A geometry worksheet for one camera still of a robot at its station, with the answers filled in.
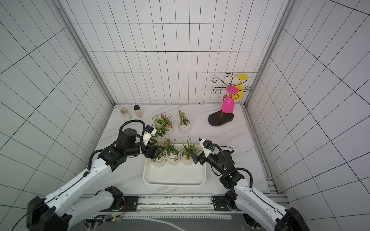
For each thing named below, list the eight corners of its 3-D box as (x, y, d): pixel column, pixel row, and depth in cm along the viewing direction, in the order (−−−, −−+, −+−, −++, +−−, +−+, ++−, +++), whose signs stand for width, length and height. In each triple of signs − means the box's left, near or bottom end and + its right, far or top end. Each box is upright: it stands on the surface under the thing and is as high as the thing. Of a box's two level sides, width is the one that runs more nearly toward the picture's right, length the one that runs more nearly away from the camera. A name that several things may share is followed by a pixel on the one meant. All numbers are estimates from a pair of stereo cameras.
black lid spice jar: (139, 118, 111) (135, 110, 104) (135, 114, 114) (132, 106, 107) (143, 116, 113) (140, 108, 106) (140, 111, 116) (137, 104, 109)
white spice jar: (123, 121, 111) (118, 112, 103) (125, 115, 114) (121, 107, 106) (130, 121, 111) (126, 112, 103) (132, 115, 114) (128, 107, 106)
